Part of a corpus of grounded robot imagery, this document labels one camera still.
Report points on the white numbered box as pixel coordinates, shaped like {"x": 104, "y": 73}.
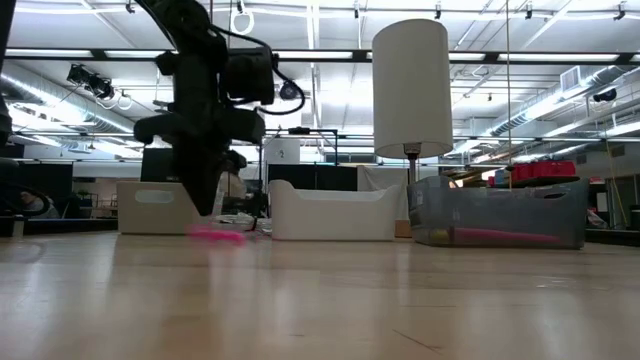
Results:
{"x": 282, "y": 150}

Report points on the long pink marker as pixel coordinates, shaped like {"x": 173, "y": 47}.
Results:
{"x": 500, "y": 236}

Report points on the person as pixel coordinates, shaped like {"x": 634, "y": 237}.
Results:
{"x": 37, "y": 205}

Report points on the black ceiling camera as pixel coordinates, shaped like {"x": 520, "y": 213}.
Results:
{"x": 290, "y": 91}
{"x": 92, "y": 82}
{"x": 605, "y": 95}

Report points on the black monitor screen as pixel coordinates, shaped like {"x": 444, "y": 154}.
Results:
{"x": 155, "y": 165}

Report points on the light grey plastic bin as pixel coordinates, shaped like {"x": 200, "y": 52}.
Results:
{"x": 150, "y": 215}

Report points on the black overhead light beam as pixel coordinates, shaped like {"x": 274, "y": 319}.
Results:
{"x": 492, "y": 56}

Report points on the white shade table lamp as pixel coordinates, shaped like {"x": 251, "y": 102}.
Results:
{"x": 412, "y": 90}

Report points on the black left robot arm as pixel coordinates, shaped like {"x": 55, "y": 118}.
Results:
{"x": 190, "y": 30}

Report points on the wide black screen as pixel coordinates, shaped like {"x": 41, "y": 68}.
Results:
{"x": 320, "y": 175}

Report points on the red storage boxes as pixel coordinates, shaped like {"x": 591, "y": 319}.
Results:
{"x": 545, "y": 171}

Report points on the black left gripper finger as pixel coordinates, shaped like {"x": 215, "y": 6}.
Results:
{"x": 234, "y": 162}
{"x": 200, "y": 175}

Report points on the white hanging sheet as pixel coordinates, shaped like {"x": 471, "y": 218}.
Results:
{"x": 380, "y": 177}

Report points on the white plastic bin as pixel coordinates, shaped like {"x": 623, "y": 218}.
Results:
{"x": 335, "y": 220}

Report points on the short pink marker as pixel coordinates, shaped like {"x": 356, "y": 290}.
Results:
{"x": 220, "y": 235}

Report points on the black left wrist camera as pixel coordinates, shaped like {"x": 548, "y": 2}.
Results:
{"x": 247, "y": 75}

